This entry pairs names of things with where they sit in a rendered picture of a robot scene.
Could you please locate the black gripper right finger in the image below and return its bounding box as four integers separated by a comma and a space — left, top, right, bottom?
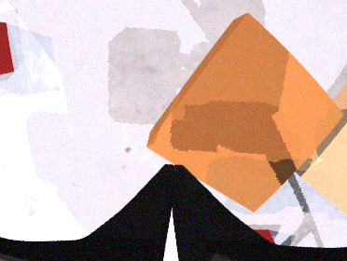
173, 165, 347, 261

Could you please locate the orange square block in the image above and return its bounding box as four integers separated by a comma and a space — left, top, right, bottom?
146, 13, 343, 213

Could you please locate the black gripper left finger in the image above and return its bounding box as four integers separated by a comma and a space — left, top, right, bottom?
0, 164, 174, 261

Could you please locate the red square block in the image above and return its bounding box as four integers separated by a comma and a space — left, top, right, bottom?
254, 229, 275, 244
0, 21, 15, 75

